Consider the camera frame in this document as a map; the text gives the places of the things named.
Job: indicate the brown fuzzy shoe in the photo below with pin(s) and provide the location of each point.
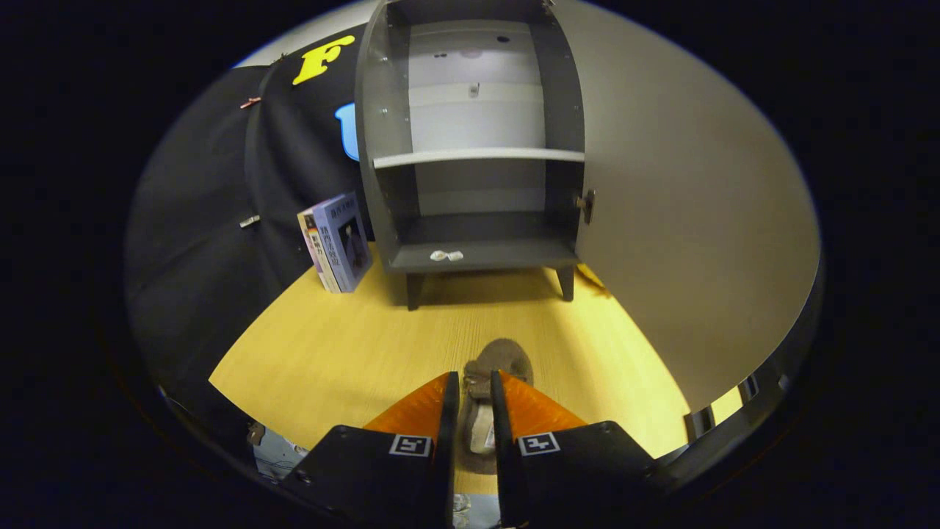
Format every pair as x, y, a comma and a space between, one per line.
499, 360

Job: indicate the white cabinet shelf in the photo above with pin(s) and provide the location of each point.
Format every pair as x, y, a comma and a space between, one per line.
477, 156

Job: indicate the red clip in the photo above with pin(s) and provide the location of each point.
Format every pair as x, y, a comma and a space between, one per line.
250, 102

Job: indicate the black backdrop cloth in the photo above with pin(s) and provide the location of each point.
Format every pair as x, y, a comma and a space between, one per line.
198, 220

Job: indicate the grey shoe cabinet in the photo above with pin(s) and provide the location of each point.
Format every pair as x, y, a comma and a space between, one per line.
477, 253

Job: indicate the small white packet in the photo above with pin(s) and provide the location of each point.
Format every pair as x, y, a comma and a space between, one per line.
446, 256

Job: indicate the beige shoe cabinet door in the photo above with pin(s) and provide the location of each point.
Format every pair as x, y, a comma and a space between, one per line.
698, 220

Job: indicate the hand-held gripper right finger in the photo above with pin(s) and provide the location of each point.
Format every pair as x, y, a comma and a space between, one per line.
503, 477

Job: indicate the metal door hinge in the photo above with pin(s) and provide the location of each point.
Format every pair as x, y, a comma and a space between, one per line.
585, 206

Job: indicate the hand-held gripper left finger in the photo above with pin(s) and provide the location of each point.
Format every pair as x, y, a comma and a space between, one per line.
444, 470

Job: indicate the silver clip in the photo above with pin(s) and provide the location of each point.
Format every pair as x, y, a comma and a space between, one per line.
250, 221

